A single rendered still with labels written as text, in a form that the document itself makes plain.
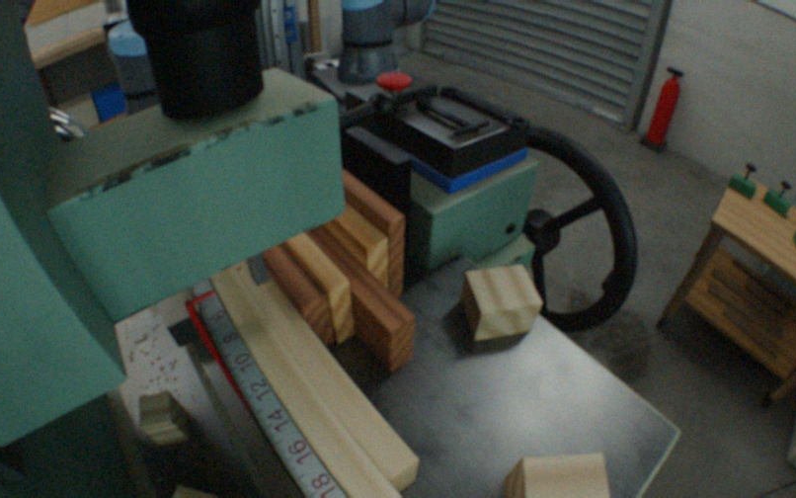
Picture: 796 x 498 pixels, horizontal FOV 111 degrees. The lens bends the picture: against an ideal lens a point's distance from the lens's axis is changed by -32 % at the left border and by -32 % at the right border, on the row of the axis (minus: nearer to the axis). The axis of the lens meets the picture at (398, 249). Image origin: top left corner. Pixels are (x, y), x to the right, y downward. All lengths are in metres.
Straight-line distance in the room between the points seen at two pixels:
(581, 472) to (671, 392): 1.37
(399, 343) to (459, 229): 0.12
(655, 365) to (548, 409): 1.34
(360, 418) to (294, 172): 0.13
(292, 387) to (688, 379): 1.54
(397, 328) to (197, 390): 0.24
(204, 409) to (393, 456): 0.24
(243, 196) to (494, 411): 0.19
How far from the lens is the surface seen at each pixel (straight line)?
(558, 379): 0.29
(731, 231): 1.43
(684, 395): 1.61
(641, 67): 3.18
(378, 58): 0.94
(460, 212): 0.32
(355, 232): 0.27
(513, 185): 0.36
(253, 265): 0.25
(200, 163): 0.17
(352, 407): 0.22
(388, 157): 0.29
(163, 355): 0.46
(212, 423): 0.40
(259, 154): 0.18
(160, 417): 0.37
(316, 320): 0.26
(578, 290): 1.69
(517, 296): 0.28
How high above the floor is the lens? 1.14
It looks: 43 degrees down
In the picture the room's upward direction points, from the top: 1 degrees clockwise
